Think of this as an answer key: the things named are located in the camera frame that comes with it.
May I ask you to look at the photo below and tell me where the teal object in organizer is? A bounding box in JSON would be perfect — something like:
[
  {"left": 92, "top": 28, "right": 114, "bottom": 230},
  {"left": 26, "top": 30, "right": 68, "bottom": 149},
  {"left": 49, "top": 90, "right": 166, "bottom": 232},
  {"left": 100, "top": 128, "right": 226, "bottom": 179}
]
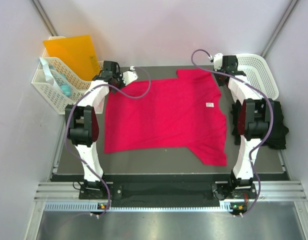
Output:
[{"left": 49, "top": 65, "right": 72, "bottom": 98}]

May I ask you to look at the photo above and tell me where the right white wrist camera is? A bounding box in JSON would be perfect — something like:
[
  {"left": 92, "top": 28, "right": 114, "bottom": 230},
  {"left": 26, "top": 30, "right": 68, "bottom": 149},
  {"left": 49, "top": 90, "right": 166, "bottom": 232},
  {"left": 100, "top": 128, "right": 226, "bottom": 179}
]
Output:
[{"left": 209, "top": 53, "right": 224, "bottom": 71}]

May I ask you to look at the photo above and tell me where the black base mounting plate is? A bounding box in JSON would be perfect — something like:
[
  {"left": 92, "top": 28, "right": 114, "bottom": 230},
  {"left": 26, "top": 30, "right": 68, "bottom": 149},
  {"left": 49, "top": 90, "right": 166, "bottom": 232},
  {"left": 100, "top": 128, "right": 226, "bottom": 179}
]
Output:
[{"left": 79, "top": 182, "right": 243, "bottom": 203}]

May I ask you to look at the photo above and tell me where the white file organizer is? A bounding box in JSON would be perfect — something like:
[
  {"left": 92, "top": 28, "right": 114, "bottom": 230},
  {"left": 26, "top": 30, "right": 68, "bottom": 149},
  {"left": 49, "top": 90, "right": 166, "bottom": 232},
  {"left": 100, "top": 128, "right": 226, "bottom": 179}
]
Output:
[{"left": 31, "top": 36, "right": 103, "bottom": 115}]

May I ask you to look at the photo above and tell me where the white plastic basket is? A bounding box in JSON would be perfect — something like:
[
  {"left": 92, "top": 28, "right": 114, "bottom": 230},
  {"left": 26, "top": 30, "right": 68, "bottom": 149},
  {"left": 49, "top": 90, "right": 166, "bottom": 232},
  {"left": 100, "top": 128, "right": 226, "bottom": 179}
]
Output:
[{"left": 236, "top": 53, "right": 279, "bottom": 100}]

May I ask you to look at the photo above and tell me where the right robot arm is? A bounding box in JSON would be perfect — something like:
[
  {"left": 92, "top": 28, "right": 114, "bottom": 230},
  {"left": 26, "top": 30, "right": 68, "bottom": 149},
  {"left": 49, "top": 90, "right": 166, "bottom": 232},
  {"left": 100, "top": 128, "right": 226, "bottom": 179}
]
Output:
[{"left": 213, "top": 53, "right": 274, "bottom": 198}]

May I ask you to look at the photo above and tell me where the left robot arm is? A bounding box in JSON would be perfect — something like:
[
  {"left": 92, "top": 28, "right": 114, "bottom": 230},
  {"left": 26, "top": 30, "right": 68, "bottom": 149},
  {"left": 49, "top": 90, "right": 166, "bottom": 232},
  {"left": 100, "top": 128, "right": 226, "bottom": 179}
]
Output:
[{"left": 65, "top": 61, "right": 124, "bottom": 200}]

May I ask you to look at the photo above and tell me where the grey slotted cable duct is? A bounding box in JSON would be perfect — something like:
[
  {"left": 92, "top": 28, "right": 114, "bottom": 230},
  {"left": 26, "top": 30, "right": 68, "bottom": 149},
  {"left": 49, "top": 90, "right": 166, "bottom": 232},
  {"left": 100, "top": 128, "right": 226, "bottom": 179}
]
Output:
[{"left": 44, "top": 201, "right": 233, "bottom": 213}]

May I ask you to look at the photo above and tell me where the orange plastic folder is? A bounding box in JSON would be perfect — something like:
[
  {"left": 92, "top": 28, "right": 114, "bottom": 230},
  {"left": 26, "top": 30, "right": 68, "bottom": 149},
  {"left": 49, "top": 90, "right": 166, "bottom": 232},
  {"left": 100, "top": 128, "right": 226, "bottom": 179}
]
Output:
[{"left": 43, "top": 35, "right": 101, "bottom": 81}]

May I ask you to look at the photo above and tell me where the black folded t shirt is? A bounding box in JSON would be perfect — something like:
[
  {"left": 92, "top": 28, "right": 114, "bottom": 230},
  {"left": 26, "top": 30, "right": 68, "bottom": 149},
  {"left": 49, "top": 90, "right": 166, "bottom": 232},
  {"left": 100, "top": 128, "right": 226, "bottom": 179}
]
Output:
[{"left": 230, "top": 100, "right": 289, "bottom": 150}]

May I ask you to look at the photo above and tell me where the aluminium frame rail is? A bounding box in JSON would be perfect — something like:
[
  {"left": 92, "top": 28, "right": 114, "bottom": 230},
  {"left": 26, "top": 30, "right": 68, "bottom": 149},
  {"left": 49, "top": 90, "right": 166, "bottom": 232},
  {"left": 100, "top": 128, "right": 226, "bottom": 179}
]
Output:
[{"left": 34, "top": 181, "right": 307, "bottom": 202}]

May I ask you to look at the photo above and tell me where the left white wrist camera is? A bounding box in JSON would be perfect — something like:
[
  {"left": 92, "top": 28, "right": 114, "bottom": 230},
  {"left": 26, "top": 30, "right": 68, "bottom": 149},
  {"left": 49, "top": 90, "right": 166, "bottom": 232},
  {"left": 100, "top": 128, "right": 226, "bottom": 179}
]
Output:
[{"left": 122, "top": 66, "right": 139, "bottom": 86}]

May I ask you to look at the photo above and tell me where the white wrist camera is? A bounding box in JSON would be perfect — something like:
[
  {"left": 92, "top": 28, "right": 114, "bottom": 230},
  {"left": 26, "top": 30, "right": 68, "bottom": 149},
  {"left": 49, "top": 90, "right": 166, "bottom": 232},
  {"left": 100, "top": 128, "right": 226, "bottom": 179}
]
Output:
[
  {"left": 209, "top": 53, "right": 224, "bottom": 71},
  {"left": 122, "top": 66, "right": 139, "bottom": 86}
]

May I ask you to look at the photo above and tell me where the red t shirt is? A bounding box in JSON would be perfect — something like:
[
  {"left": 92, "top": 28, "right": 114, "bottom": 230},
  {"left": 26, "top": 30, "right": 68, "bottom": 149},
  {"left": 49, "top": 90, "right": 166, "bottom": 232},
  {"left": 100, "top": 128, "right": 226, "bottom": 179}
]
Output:
[{"left": 103, "top": 69, "right": 227, "bottom": 166}]

